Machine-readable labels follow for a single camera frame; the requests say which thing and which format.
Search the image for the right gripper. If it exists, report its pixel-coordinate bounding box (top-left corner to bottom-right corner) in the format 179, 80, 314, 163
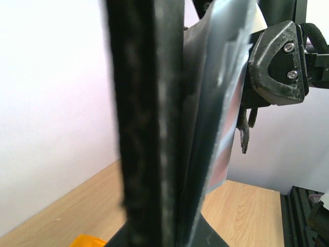
248, 1, 328, 105

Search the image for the red card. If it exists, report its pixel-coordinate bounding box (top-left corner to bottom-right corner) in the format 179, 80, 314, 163
207, 78, 244, 193

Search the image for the long yellow divided tray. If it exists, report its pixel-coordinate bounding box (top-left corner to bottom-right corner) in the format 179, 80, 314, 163
69, 234, 106, 247

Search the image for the black aluminium frame rail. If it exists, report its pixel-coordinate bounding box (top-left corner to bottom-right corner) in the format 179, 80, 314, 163
280, 186, 328, 246

